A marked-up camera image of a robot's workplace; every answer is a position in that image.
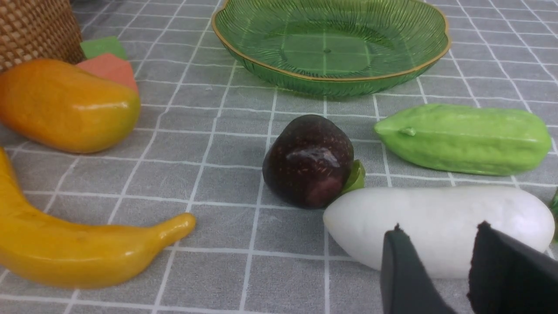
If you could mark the light green toy cucumber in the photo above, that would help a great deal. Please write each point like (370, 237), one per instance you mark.
(465, 139)

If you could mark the white toy radish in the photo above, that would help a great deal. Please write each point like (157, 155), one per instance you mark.
(441, 222)

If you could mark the orange cube block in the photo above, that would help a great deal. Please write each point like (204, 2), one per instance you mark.
(110, 67)

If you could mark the green cube block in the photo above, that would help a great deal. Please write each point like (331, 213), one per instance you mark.
(100, 46)

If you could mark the orange yellow toy mango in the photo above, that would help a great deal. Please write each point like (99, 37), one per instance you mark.
(64, 107)

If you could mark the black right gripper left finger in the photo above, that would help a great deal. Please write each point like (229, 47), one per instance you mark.
(405, 286)

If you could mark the yellow toy banana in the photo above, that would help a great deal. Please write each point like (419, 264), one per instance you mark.
(58, 253)

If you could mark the green glass plate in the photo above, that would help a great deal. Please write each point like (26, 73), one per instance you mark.
(333, 48)

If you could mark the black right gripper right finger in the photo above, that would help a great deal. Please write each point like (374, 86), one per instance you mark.
(509, 277)

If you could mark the woven rattan basket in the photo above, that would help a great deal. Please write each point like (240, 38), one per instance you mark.
(34, 29)

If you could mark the dark red passion fruit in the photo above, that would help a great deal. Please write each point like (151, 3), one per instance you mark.
(312, 163)

